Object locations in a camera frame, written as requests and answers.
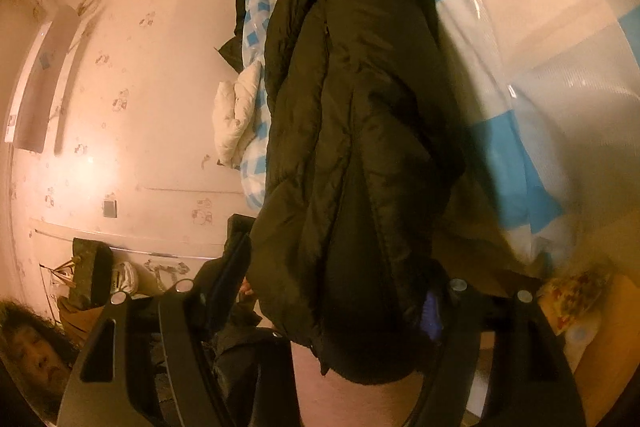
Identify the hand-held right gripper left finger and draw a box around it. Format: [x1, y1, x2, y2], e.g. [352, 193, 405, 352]
[56, 214, 256, 427]

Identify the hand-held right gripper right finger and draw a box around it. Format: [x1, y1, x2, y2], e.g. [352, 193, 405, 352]
[415, 277, 587, 427]

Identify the black puffer jacket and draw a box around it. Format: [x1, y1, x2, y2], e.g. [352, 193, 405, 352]
[247, 0, 481, 383]

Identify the white bag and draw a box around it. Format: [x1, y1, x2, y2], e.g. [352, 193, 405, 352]
[112, 262, 139, 296]

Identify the patterned cloth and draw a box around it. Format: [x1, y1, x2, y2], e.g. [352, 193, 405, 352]
[540, 267, 616, 338]

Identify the dark bag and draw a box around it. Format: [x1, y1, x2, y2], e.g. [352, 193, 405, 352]
[52, 237, 113, 333]

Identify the person's head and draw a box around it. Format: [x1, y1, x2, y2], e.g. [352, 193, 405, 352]
[0, 299, 81, 423]

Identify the white quilted jacket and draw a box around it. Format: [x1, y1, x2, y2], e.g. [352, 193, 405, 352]
[212, 59, 263, 170]

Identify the dark quilted jacket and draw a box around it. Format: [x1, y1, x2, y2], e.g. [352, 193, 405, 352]
[215, 0, 271, 72]

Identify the blue white checkered bed cover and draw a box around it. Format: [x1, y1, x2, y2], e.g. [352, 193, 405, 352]
[240, 0, 640, 268]

